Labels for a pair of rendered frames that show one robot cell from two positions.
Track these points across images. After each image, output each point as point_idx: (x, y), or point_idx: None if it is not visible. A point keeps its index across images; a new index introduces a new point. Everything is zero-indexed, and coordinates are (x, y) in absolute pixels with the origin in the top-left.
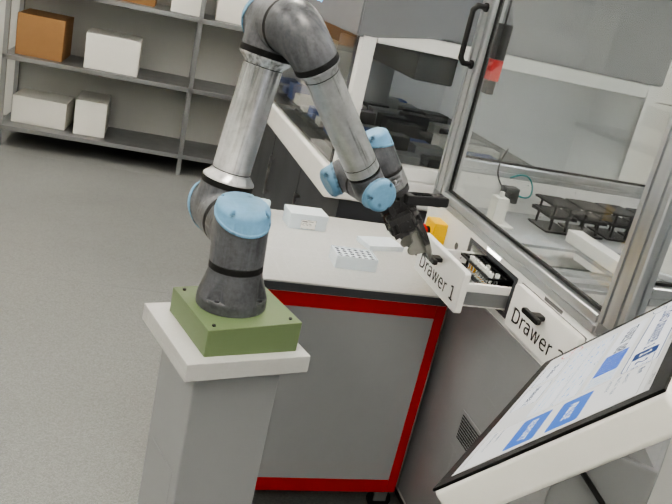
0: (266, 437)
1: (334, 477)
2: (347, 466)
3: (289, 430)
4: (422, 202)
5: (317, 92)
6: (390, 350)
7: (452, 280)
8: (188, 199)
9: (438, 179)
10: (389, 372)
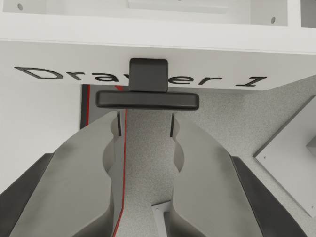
0: (118, 197)
1: (124, 137)
2: (123, 130)
3: (117, 183)
4: None
5: None
6: (102, 115)
7: (255, 73)
8: None
9: None
10: (108, 111)
